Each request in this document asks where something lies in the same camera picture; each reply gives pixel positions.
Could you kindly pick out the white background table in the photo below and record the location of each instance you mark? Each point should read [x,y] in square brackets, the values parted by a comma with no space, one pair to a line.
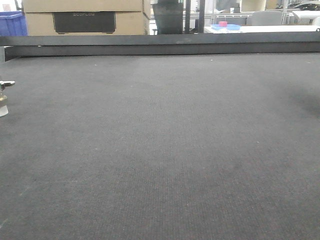
[266,29]

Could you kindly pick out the blue tray on table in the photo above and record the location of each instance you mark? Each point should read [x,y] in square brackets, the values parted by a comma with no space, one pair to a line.
[229,27]

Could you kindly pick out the blue plastic crate background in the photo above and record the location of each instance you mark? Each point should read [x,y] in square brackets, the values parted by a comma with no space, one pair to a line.
[13,23]

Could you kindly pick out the black vertical post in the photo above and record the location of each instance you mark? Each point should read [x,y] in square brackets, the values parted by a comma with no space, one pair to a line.
[187,16]

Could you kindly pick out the black conveyor side rail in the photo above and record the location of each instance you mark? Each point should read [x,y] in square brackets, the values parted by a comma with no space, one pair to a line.
[162,45]

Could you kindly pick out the grey office chair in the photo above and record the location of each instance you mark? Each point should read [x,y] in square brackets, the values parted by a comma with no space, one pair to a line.
[266,18]

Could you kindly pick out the black bin background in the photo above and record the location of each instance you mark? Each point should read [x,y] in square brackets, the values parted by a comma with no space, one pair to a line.
[168,17]

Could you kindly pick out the pink tape roll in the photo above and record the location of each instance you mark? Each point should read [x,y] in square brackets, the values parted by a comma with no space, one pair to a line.
[223,24]

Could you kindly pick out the large cardboard box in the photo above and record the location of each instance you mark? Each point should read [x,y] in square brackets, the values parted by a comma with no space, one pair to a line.
[87,17]

